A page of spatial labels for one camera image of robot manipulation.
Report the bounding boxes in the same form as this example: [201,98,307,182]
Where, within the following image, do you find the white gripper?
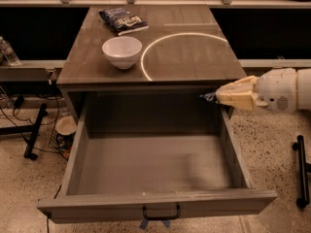
[216,68,296,112]

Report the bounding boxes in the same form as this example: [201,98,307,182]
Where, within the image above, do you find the dark blue rxbar wrapper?
[200,92,217,104]

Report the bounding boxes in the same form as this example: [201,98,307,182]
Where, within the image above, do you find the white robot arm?
[216,68,311,112]

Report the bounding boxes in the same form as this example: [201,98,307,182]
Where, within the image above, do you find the open grey top drawer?
[37,93,277,223]

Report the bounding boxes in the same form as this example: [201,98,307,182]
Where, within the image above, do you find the grey wooden cabinet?
[57,5,246,117]

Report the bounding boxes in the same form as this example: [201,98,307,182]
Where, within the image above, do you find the black table leg right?
[293,135,311,209]

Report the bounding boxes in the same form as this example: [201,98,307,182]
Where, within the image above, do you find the black table leg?
[24,104,48,160]
[293,135,311,209]

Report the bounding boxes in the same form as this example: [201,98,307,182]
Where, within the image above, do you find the white ceramic bowl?
[102,36,142,70]

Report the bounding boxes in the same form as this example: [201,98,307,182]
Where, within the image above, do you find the blue kettle chips bag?
[98,8,149,36]

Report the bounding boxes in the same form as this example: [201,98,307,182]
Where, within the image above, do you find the blue tape strips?
[139,219,170,230]

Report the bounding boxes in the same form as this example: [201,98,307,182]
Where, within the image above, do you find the paper cup on floor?
[55,116,77,149]

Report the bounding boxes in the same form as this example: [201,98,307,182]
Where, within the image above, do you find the black table leg left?
[24,104,48,160]

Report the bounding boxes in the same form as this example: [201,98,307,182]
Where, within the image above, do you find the clear plastic water bottle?
[0,36,20,66]

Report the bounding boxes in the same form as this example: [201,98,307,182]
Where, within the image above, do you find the black drawer handle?
[142,204,181,220]

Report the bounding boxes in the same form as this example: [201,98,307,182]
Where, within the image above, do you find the black power adapter cable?
[0,93,62,153]

